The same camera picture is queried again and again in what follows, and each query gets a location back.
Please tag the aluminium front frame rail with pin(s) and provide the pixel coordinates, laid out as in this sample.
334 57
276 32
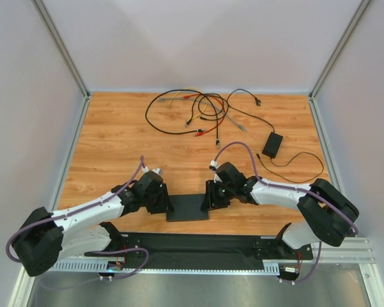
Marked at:
348 252

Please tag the black cable teal plug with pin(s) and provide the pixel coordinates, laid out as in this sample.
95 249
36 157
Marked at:
167 109

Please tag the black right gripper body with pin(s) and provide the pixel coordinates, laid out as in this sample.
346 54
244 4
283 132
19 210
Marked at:
214 196

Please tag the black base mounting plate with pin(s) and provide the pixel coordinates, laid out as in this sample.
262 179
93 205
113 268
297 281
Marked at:
174 248

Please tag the black power adapter brick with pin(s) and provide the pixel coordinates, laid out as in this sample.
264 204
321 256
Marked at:
272 145

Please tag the grey slotted cable duct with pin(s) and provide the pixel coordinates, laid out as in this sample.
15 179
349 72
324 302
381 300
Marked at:
155 267

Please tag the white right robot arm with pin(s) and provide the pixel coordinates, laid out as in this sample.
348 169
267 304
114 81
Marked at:
328 216

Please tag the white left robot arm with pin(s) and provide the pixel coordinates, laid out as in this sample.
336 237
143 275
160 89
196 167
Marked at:
47 237

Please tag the aluminium right frame post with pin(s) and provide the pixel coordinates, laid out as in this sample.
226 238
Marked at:
340 46

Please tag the aluminium left frame post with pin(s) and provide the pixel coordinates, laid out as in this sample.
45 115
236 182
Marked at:
52 29

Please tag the black network switch box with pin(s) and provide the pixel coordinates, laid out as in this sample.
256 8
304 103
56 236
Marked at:
186 207

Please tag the aluminium frame post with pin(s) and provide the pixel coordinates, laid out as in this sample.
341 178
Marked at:
52 29
340 46

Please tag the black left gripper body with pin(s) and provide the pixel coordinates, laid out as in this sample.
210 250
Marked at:
160 201

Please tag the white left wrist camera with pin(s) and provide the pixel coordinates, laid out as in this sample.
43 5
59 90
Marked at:
146 169

